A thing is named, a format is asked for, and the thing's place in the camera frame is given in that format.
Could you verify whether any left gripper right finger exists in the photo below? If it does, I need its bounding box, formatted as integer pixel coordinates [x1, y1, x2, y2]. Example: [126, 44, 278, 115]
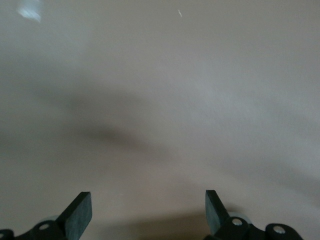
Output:
[205, 189, 305, 240]

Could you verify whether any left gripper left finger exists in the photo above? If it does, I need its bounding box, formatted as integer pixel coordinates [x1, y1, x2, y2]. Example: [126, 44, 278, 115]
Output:
[0, 191, 93, 240]

